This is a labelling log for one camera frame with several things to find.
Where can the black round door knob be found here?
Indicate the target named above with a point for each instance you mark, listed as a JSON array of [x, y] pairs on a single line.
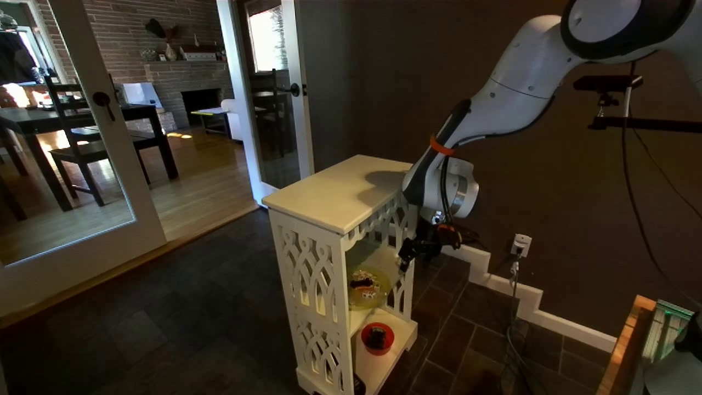
[[100, 100]]

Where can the translucent yellow plate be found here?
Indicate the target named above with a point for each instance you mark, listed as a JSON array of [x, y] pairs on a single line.
[[367, 291]]

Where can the brick fireplace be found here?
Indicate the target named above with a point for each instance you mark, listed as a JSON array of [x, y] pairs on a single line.
[[187, 79]]

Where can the white lattice shelf unit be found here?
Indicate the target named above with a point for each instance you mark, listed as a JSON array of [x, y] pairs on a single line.
[[329, 193]]

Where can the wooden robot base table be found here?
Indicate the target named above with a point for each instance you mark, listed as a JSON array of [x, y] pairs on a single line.
[[620, 351]]

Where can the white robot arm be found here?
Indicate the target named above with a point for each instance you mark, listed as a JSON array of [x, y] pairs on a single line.
[[526, 79]]

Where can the white glass door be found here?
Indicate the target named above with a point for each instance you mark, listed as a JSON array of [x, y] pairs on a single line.
[[139, 183], [303, 111]]

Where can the white wall outlet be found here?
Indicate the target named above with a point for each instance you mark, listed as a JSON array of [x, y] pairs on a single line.
[[521, 245]]

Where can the black camera stand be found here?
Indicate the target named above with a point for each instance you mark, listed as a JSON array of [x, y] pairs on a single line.
[[643, 123]]

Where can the dark wooden chair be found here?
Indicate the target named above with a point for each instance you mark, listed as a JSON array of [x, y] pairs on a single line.
[[77, 143], [45, 121]]

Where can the small black block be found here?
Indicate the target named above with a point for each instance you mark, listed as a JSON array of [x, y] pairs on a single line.
[[375, 337]]

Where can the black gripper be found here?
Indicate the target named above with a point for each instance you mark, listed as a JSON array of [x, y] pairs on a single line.
[[431, 239]]

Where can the small red plate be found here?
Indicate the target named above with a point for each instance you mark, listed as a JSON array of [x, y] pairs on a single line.
[[387, 340]]

